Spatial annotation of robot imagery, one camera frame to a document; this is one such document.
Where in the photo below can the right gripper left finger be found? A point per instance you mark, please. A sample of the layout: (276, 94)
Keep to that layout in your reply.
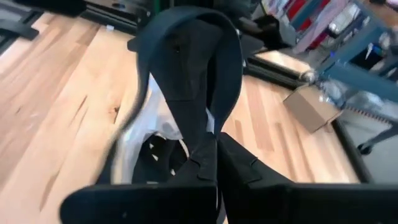
(155, 205)

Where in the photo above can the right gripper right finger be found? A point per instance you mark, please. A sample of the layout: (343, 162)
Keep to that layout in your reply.
(280, 202)

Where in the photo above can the clear plastic zip bag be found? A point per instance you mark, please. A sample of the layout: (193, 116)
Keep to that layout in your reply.
(161, 121)

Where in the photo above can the bag of black bands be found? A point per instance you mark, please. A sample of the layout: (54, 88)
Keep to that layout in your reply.
(231, 62)

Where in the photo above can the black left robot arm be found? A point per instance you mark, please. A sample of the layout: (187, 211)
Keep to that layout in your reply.
(46, 6)

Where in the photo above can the small brown cardboard box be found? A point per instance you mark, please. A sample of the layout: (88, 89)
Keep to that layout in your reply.
(311, 107)

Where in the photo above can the black and gray glove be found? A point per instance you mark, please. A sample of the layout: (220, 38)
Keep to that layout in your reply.
(267, 31)

